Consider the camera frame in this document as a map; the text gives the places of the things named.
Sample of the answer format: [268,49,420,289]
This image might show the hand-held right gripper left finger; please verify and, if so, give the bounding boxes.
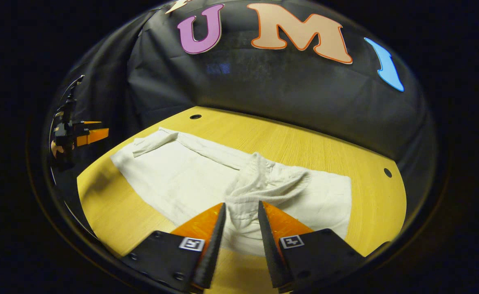
[121,202,227,294]

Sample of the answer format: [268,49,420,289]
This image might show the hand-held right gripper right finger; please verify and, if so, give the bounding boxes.
[258,200,364,292]

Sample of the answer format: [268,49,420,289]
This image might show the white jeans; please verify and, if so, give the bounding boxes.
[110,127,352,257]

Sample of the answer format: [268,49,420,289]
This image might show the black backdrop cloth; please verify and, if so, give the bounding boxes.
[44,0,436,217]

